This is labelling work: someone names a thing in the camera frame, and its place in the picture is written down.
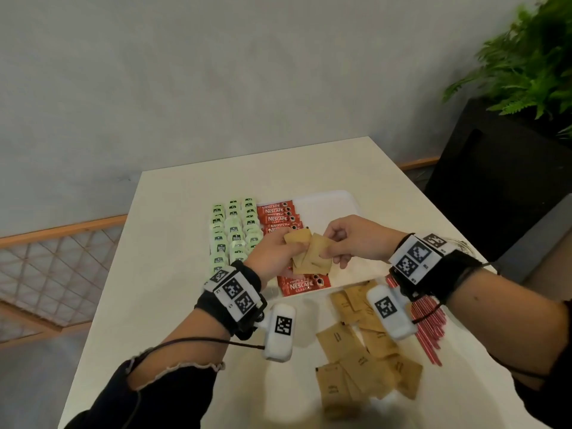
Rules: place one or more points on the pile of brown sugar packets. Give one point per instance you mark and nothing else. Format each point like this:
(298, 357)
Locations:
(339, 339)

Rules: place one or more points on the wooden wall rail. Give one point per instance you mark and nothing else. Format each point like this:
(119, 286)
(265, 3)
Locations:
(418, 163)

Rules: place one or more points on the person's left forearm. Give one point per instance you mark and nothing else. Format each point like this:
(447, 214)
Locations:
(178, 348)

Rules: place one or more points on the brown sugar packet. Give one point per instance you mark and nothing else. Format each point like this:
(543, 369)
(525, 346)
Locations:
(298, 236)
(317, 259)

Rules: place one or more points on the red stirrer sticks bundle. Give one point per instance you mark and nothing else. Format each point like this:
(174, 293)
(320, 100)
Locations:
(429, 326)

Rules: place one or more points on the rows of laid tea bags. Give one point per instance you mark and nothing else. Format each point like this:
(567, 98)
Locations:
(232, 218)

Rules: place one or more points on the person's right hand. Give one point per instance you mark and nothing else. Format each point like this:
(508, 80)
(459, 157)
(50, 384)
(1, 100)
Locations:
(366, 238)

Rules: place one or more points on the green hanging plant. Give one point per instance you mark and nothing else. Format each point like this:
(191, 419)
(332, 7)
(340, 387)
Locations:
(527, 62)

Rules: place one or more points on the white tray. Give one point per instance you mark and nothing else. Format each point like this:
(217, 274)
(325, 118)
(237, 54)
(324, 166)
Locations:
(326, 209)

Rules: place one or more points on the person's black top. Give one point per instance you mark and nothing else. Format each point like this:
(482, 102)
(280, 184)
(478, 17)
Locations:
(170, 402)

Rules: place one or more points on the black left wristband marker tags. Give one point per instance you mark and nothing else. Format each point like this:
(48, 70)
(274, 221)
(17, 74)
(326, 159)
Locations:
(232, 290)

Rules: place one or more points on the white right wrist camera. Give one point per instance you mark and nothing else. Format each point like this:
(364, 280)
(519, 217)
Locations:
(389, 312)

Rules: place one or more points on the wooden lattice screen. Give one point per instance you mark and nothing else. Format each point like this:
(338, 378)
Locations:
(67, 227)

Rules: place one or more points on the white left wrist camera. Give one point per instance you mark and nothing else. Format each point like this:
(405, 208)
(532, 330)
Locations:
(281, 330)

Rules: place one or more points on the person's left hand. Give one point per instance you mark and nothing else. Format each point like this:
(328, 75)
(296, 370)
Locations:
(268, 259)

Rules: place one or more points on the person's right forearm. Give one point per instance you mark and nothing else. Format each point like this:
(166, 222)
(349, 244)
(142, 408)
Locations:
(505, 326)

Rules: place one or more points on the red Nescafe coffee sticks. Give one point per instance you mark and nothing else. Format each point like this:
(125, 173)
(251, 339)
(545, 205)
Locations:
(272, 209)

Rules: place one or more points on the black furniture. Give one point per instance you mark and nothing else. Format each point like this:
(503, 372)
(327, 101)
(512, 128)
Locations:
(491, 183)

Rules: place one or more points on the beige cushioned bench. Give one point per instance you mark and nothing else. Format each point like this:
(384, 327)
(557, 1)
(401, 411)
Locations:
(527, 245)

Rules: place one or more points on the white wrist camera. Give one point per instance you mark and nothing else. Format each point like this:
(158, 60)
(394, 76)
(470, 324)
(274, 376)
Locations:
(389, 312)
(281, 330)

